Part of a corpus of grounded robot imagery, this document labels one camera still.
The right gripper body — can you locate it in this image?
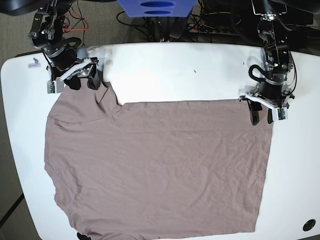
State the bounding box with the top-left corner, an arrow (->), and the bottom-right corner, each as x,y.
46,48 -> 98,80

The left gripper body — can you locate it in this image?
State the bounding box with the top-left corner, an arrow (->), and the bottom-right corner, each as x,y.
245,81 -> 293,100

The mauve T-shirt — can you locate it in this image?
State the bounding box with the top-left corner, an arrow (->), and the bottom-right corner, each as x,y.
44,84 -> 273,240

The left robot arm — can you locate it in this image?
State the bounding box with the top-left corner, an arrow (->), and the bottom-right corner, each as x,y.
239,0 -> 298,126

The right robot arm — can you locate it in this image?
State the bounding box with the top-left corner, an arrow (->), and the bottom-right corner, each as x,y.
0,0 -> 100,94

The small white logo sticker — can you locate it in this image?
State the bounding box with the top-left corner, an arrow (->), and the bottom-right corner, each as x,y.
28,58 -> 41,68

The black power strip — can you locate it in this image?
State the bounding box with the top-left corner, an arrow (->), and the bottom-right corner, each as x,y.
187,23 -> 237,36

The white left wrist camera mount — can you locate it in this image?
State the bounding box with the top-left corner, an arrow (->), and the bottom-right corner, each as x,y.
238,87 -> 296,121

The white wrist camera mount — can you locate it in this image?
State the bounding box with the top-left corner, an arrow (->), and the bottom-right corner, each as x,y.
46,57 -> 100,94
238,87 -> 296,121

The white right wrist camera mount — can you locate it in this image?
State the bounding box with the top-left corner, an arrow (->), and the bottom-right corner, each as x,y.
46,57 -> 100,94

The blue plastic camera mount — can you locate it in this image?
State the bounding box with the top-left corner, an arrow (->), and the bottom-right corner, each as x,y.
117,0 -> 196,17

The black right cable grommet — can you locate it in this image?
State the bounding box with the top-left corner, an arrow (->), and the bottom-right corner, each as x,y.
302,219 -> 316,232

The black cable grommet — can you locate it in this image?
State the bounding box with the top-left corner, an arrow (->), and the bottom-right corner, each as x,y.
76,232 -> 90,240
302,219 -> 316,232

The black left cable grommet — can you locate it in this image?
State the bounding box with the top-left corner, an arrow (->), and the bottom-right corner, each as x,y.
76,232 -> 90,240

